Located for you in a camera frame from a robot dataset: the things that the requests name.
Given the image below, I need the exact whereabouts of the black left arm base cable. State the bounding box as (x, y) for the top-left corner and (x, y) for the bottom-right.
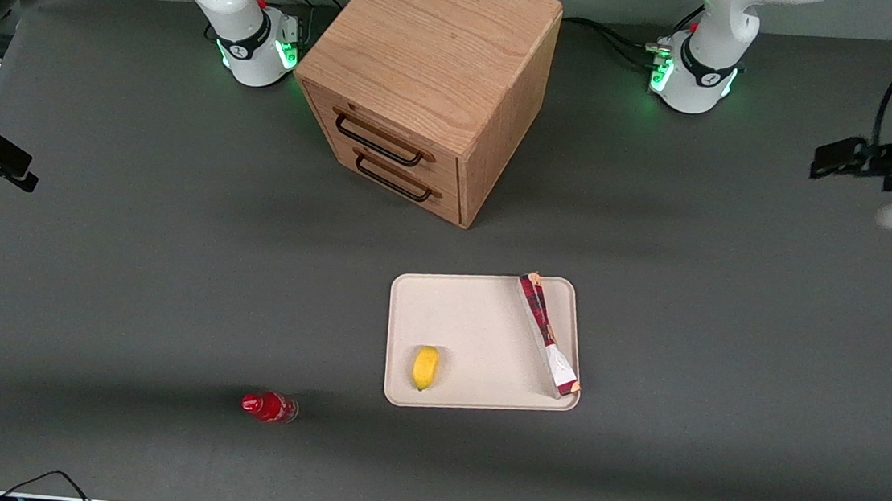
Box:
(557, 15), (662, 70)

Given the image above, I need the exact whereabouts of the red cookie box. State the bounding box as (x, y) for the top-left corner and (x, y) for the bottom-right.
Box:
(508, 271), (592, 402)

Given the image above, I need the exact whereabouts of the yellow lemon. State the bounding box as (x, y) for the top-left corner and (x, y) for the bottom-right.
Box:
(410, 345), (442, 393)

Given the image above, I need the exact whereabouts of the wooden drawer cabinet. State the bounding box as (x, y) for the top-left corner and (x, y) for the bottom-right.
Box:
(282, 0), (565, 236)

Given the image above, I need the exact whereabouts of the red plastic bottle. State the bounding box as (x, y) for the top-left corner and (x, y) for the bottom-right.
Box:
(240, 388), (301, 426)

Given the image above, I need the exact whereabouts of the black cable at table edge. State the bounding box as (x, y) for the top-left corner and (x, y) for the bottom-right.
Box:
(0, 465), (98, 501)

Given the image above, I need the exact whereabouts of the short black drawer handle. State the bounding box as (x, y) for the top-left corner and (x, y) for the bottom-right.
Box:
(350, 151), (443, 206)

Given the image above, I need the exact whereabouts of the beige rectangular tray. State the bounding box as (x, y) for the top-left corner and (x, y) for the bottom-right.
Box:
(381, 263), (591, 422)

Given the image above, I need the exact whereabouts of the long black drawer handle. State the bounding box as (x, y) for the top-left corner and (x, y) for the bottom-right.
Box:
(331, 109), (437, 170)

